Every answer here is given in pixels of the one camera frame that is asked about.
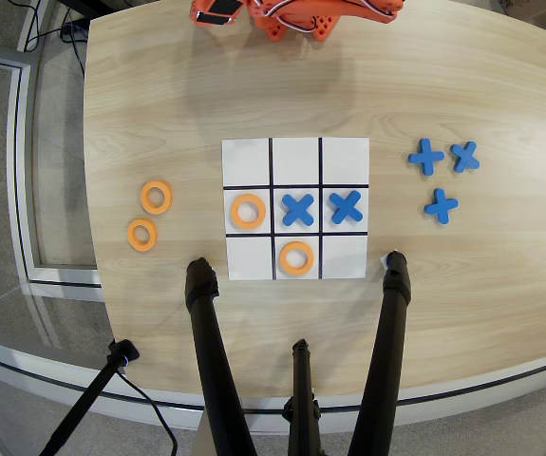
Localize orange gripper body black servo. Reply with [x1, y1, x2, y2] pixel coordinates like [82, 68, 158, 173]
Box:
[188, 0, 246, 27]

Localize orange foam ring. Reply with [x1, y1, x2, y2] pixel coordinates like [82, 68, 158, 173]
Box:
[278, 240, 316, 278]
[140, 180, 175, 216]
[126, 218, 160, 253]
[230, 193, 268, 231]

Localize brown cardboard box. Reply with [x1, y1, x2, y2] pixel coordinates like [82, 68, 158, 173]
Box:
[495, 0, 546, 25]

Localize black furniture base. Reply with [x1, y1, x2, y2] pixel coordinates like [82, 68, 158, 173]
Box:
[56, 0, 134, 15]

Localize white tic-tac-toe board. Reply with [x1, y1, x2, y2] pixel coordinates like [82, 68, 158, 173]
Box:
[220, 137, 371, 281]

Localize blue foam cross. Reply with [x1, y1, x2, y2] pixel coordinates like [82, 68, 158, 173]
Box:
[424, 187, 460, 225]
[449, 141, 481, 174]
[407, 138, 446, 176]
[281, 193, 315, 227]
[329, 189, 365, 225]

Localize thick black tripod leg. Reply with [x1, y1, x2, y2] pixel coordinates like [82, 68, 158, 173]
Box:
[347, 250, 413, 456]
[184, 256, 258, 456]

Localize thin black tripod leg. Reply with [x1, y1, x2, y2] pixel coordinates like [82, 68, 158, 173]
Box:
[281, 338, 324, 456]

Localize black slim stand pole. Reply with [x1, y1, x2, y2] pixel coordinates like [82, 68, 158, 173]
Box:
[38, 338, 141, 456]

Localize black floor cable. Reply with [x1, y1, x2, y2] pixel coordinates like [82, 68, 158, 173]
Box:
[15, 0, 88, 75]

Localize white metal floor frame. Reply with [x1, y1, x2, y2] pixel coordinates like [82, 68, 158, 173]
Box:
[0, 51, 105, 289]

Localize black stand cable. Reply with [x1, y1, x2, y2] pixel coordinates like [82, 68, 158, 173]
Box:
[114, 368, 179, 456]

